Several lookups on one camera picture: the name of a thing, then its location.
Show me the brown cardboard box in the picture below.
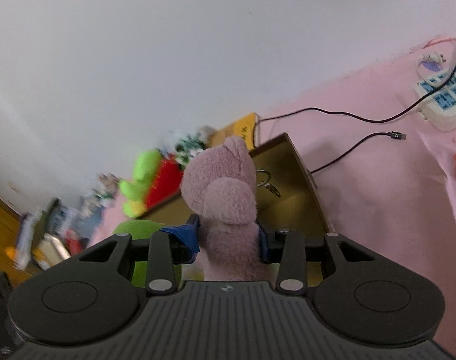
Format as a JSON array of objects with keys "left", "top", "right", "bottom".
[{"left": 137, "top": 133, "right": 333, "bottom": 287}]

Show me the white power strip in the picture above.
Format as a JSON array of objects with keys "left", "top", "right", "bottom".
[{"left": 415, "top": 69, "right": 456, "bottom": 132}]

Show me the yellow cardboard box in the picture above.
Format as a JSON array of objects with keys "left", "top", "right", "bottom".
[{"left": 208, "top": 112, "right": 259, "bottom": 150}]

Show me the green pickle plush toy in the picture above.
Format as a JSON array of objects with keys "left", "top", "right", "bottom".
[{"left": 112, "top": 218, "right": 184, "bottom": 290}]

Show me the pink plush bear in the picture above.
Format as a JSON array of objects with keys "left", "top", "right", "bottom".
[{"left": 181, "top": 136, "right": 271, "bottom": 281}]

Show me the black usb cable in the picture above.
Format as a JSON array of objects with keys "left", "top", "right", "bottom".
[{"left": 252, "top": 18, "right": 456, "bottom": 176}]

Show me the red plush toy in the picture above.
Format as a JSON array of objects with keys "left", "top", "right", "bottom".
[{"left": 144, "top": 157, "right": 183, "bottom": 210}]

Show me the beige rope toy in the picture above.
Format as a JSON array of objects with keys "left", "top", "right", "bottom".
[{"left": 79, "top": 173, "right": 120, "bottom": 219}]

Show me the panda plush toy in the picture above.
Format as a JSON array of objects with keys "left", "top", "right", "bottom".
[{"left": 174, "top": 132, "right": 209, "bottom": 169}]

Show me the pink bed sheet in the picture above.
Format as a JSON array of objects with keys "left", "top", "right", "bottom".
[{"left": 257, "top": 36, "right": 456, "bottom": 356}]

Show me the orange ball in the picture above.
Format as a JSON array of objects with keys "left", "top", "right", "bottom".
[{"left": 4, "top": 246, "right": 16, "bottom": 261}]

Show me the green yellow dinosaur plush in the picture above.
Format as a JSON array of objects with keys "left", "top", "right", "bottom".
[{"left": 119, "top": 149, "right": 162, "bottom": 219}]

